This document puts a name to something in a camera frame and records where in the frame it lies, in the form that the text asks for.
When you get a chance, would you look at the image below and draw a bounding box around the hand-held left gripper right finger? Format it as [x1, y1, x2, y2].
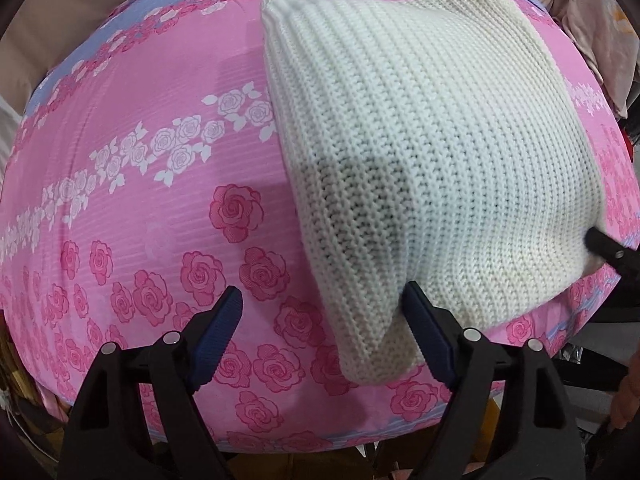
[402, 280, 587, 480]

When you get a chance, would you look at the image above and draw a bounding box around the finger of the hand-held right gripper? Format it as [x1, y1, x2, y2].
[584, 226, 640, 281]

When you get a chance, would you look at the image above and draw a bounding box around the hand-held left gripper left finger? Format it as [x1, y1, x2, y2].
[57, 285, 244, 480]

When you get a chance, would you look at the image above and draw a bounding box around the white red black knit sweater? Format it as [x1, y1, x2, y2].
[260, 0, 607, 387]

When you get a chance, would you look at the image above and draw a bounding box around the person's right hand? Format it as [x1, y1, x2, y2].
[609, 374, 640, 433]

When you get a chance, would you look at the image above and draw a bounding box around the pink floral bed sheet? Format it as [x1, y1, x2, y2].
[0, 0, 640, 456]

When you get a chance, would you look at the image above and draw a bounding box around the pale floral hanging cloth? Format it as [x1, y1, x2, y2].
[520, 0, 640, 118]

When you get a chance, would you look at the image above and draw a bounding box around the beige backdrop cloth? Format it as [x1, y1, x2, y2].
[0, 0, 166, 113]

